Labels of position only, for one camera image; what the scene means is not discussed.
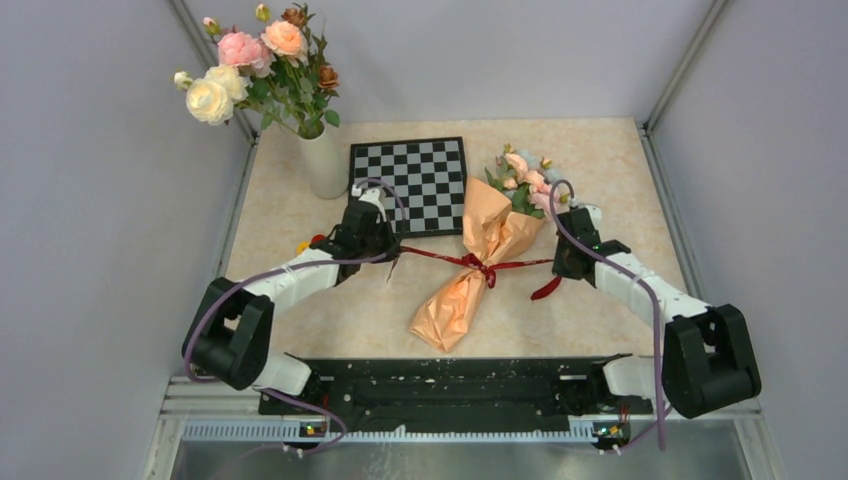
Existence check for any orange paper bouquet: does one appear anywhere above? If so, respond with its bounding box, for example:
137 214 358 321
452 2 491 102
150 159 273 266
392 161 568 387
409 145 575 353

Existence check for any dark red ribbon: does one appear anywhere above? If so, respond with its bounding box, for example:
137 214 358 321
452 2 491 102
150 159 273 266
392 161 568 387
400 246 562 301

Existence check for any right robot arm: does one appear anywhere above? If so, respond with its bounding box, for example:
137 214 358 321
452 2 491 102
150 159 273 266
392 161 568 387
552 206 762 419

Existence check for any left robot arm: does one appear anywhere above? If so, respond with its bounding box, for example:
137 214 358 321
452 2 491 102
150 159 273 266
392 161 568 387
182 188 400 414

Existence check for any white ceramic vase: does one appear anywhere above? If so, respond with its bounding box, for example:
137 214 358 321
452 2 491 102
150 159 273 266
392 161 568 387
298 126 349 199

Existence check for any flower bunch in vase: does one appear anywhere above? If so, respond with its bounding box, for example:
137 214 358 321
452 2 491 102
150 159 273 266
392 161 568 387
173 2 340 139

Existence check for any red yellow toy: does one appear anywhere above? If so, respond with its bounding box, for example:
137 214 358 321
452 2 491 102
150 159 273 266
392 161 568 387
296 234 327 255

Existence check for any black white checkerboard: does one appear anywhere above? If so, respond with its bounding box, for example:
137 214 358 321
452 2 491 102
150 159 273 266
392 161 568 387
349 137 468 238

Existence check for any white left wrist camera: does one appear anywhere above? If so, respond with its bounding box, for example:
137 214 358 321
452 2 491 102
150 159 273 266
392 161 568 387
351 185 385 215

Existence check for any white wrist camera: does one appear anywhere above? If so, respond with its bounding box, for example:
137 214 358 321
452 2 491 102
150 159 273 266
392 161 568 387
569 203 603 229
351 185 385 215

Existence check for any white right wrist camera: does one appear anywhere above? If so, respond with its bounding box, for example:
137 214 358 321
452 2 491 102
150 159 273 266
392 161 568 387
569 203 603 229

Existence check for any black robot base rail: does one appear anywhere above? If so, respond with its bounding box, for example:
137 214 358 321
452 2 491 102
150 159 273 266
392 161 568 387
299 357 653 434

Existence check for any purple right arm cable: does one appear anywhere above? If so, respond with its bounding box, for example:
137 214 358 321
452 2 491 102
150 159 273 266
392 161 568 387
548 179 668 453

